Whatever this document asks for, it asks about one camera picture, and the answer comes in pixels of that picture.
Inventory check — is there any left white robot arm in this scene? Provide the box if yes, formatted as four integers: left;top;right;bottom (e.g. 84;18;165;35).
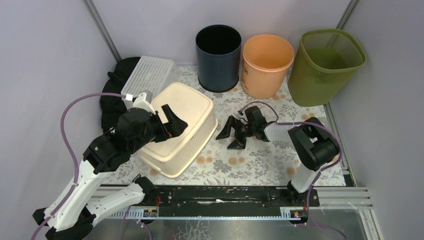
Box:
32;104;188;240

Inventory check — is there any green mesh waste bin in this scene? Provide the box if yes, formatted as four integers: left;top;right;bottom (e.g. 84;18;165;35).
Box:
287;28;367;107

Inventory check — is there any cream perforated large basket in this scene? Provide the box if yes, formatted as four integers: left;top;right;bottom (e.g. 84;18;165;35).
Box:
136;82;218;178

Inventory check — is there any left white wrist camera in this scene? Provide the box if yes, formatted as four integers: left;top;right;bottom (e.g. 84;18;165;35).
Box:
132;90;155;113

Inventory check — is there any white slotted basket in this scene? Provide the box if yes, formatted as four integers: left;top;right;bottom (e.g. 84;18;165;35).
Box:
121;55;182;98

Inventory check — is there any dark blue round bin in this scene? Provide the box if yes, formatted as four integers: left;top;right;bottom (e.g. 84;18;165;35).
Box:
195;24;242;93

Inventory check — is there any floral patterned table mat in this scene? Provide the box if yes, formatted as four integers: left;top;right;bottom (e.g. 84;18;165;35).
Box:
104;65;346;186

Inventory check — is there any orange round bin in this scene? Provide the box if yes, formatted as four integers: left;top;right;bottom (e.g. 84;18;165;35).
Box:
241;34;295;99

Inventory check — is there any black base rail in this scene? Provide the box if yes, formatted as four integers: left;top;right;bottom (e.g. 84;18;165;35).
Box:
136;185;320;219

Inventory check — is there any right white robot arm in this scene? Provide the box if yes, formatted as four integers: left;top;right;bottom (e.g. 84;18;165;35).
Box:
216;116;342;206

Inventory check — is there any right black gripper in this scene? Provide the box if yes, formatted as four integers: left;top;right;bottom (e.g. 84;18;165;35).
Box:
215;115;256;150

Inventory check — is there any black cloth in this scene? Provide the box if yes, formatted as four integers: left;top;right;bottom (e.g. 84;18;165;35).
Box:
99;57;140;132

